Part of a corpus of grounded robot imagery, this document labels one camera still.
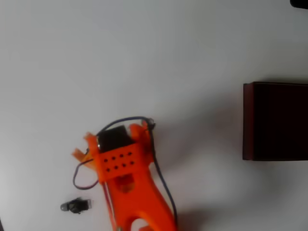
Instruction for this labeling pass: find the dark red box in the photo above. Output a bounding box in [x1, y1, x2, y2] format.
[242, 81, 308, 161]

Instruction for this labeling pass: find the black object at edge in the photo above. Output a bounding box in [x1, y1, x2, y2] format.
[290, 0, 308, 10]

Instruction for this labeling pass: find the blue cable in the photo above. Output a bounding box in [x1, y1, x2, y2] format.
[96, 116, 180, 231]

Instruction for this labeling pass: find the light orange camera mount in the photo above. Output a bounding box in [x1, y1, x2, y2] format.
[71, 131, 97, 169]

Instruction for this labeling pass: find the purple red cable loop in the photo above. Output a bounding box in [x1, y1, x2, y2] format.
[73, 158, 100, 190]

